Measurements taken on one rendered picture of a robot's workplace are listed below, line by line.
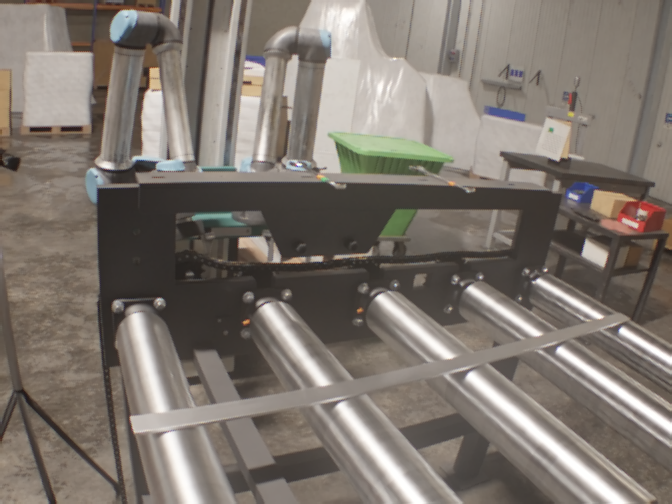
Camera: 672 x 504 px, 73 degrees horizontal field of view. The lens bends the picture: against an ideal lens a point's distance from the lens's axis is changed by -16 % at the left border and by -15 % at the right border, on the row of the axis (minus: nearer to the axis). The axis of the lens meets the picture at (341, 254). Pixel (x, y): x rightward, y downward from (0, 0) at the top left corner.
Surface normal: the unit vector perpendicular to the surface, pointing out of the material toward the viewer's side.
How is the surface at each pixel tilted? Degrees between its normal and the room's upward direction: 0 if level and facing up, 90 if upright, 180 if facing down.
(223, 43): 90
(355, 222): 90
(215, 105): 90
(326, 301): 90
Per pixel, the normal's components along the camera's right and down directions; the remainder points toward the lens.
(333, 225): 0.45, 0.37
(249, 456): 0.13, -0.93
